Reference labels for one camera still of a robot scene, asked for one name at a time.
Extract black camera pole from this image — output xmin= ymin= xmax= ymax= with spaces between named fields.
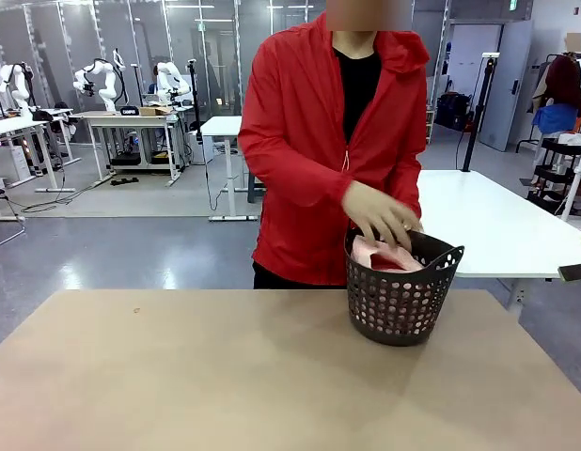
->
xmin=186 ymin=58 xmax=203 ymax=145

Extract person's left forearm red sleeve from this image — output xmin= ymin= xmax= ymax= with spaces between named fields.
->
xmin=397 ymin=157 xmax=424 ymax=222

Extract black bags pile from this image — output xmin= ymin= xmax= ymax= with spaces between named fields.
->
xmin=434 ymin=91 xmax=476 ymax=132

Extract dark perforated plastic basket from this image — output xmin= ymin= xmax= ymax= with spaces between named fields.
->
xmin=343 ymin=225 xmax=465 ymax=348

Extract person's right forearm red sleeve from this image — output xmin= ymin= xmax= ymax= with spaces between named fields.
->
xmin=237 ymin=135 xmax=355 ymax=222

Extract small white desk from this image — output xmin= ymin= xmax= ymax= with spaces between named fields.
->
xmin=199 ymin=115 xmax=262 ymax=223

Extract dark red hanging garment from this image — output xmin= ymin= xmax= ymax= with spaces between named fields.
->
xmin=545 ymin=54 xmax=581 ymax=118

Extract pink towel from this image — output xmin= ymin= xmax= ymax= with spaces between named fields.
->
xmin=350 ymin=234 xmax=426 ymax=273

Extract grey door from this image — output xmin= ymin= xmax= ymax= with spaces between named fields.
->
xmin=478 ymin=20 xmax=534 ymax=153

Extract blue hanging cloth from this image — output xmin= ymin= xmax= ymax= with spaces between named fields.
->
xmin=531 ymin=103 xmax=581 ymax=138

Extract white desk with cables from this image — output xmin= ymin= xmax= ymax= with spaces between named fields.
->
xmin=0 ymin=108 xmax=81 ymax=194

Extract person's right hand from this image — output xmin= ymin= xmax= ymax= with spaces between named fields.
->
xmin=341 ymin=179 xmax=423 ymax=250

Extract black wheeled cart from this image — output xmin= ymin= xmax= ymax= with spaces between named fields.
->
xmin=526 ymin=137 xmax=581 ymax=216

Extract large white table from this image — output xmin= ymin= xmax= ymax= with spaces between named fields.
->
xmin=415 ymin=169 xmax=581 ymax=314

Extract wood-top workbench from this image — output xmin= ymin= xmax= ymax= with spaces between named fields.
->
xmin=71 ymin=110 xmax=184 ymax=188

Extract black tripod stand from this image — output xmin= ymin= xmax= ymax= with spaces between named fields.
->
xmin=461 ymin=52 xmax=501 ymax=173

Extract person in red jacket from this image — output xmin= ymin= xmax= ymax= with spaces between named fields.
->
xmin=237 ymin=0 xmax=432 ymax=290

